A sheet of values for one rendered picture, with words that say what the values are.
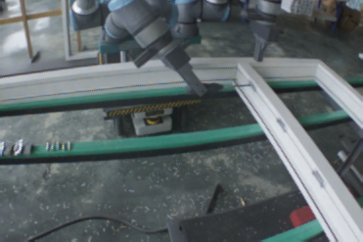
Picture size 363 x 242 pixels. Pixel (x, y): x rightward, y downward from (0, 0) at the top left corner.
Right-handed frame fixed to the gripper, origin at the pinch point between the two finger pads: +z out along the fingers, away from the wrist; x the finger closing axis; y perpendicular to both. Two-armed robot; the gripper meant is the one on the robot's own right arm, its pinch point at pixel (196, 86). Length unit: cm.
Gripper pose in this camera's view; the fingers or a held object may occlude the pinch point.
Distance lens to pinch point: 72.3
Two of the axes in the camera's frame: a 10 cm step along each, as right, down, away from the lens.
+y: 7.5, -6.6, 0.5
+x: -2.5, -2.1, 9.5
